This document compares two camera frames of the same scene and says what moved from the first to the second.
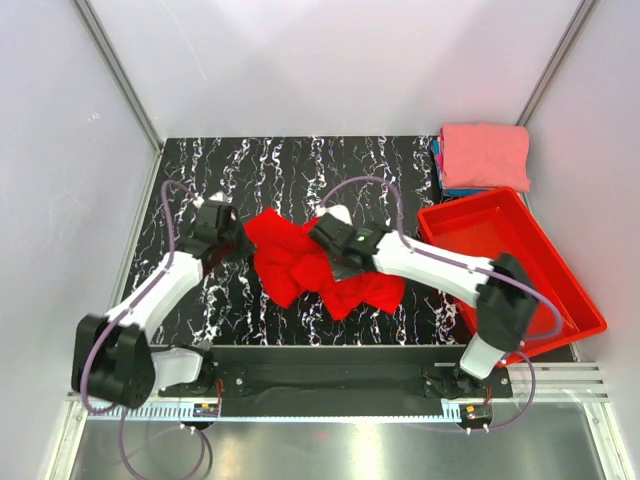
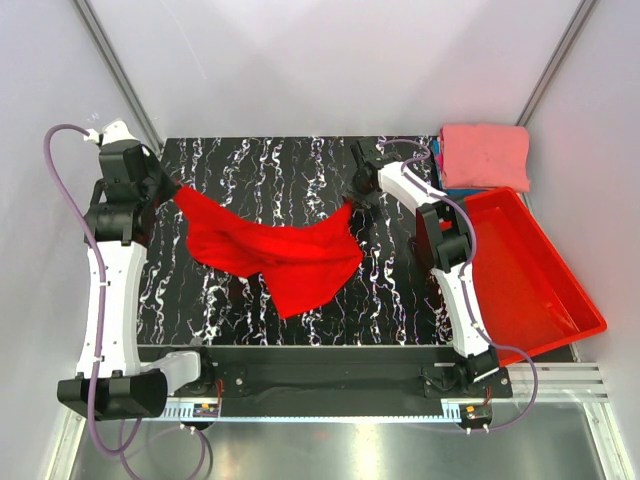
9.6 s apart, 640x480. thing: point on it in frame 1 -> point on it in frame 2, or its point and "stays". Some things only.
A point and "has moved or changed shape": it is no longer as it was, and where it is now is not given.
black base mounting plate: [344, 372] stays
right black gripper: [329, 242] -> [361, 198]
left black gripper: [232, 239] -> [163, 181]
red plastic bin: [499, 221] stays
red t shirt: [291, 261] has moved or changed shape
